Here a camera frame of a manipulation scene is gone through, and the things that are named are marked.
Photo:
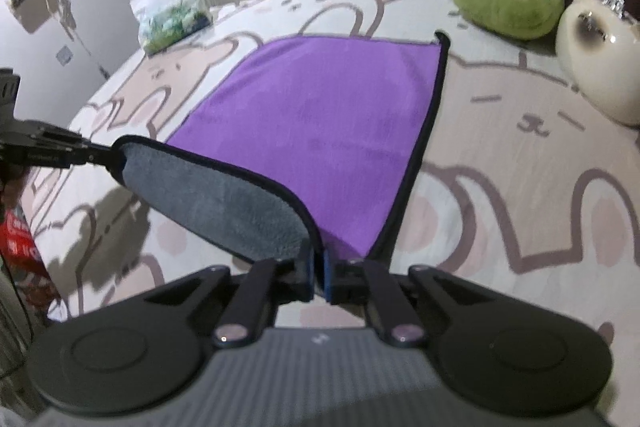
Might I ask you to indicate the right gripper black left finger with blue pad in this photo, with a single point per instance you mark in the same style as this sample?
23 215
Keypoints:
144 350

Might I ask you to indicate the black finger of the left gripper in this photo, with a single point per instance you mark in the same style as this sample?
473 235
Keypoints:
35 143

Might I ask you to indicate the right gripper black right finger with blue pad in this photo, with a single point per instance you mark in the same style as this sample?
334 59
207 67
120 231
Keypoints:
498 352

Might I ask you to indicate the clear bag of candies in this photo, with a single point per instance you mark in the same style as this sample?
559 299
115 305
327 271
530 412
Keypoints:
162 23

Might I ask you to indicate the white ceramic cat figurine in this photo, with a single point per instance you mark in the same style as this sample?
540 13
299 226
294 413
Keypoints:
600 53

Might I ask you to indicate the purple and grey towel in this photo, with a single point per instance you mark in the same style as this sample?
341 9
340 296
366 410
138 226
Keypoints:
309 144

